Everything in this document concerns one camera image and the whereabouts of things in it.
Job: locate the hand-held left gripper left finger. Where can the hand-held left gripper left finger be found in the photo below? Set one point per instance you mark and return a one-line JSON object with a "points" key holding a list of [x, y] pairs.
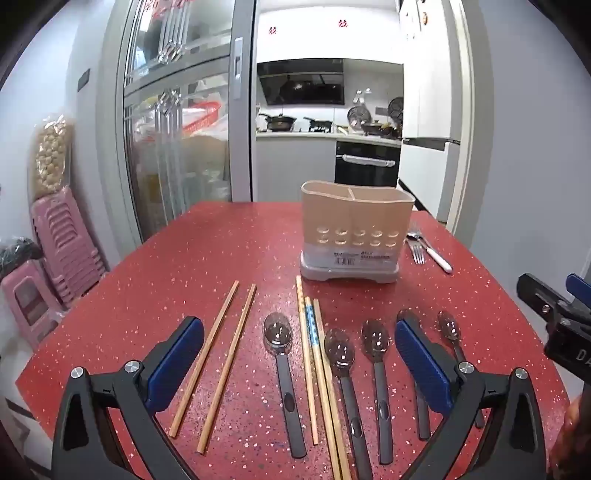
{"points": [[178, 364]]}

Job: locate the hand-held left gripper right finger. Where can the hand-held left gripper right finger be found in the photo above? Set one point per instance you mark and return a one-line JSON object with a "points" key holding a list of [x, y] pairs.
{"points": [[422, 364]]}

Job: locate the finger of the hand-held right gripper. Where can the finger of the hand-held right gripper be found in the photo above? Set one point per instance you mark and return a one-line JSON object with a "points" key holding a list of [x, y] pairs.
{"points": [[538, 295], [581, 290]]}

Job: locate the plain wooden chopstick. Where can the plain wooden chopstick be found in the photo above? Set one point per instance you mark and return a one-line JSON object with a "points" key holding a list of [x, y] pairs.
{"points": [[227, 369], [205, 357]]}

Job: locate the beige cutlery holder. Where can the beige cutlery holder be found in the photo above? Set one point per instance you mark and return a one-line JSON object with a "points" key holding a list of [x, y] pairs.
{"points": [[348, 217]]}

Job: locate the person's right forearm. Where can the person's right forearm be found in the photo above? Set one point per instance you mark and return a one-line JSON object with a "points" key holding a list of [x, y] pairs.
{"points": [[570, 438]]}

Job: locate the metal fork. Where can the metal fork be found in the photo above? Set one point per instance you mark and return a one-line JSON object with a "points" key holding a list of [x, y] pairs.
{"points": [[418, 254]]}

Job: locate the stack of pink stools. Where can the stack of pink stools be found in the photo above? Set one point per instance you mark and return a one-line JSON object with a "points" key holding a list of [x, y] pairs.
{"points": [[64, 244]]}

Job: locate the small pink stool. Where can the small pink stool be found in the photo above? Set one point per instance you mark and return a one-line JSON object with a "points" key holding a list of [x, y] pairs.
{"points": [[27, 295]]}

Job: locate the black bag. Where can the black bag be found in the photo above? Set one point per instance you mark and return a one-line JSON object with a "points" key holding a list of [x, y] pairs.
{"points": [[16, 256]]}

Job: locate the black built-in oven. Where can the black built-in oven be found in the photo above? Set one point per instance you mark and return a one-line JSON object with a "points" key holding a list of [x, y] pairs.
{"points": [[367, 168]]}

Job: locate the white refrigerator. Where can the white refrigerator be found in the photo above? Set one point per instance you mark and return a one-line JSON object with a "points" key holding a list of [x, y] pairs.
{"points": [[429, 101]]}

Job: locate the glass door cabinet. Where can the glass door cabinet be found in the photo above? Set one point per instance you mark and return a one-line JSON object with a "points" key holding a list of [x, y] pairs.
{"points": [[175, 138]]}

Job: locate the dark wok with food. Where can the dark wok with food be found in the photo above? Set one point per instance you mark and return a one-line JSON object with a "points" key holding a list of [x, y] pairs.
{"points": [[377, 128]]}

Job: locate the clear bag of nuts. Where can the clear bag of nuts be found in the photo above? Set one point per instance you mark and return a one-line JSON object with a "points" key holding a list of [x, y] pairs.
{"points": [[51, 157]]}

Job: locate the black stove pan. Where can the black stove pan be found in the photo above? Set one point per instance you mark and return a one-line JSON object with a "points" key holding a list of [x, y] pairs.
{"points": [[318, 123]]}

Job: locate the black wok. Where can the black wok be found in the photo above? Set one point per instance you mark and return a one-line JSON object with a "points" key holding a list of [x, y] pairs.
{"points": [[278, 121]]}

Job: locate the black range hood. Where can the black range hood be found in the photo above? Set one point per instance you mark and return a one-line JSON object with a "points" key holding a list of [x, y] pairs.
{"points": [[300, 85]]}

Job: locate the dark wall switch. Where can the dark wall switch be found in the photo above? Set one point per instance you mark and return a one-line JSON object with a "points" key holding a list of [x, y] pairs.
{"points": [[83, 80]]}

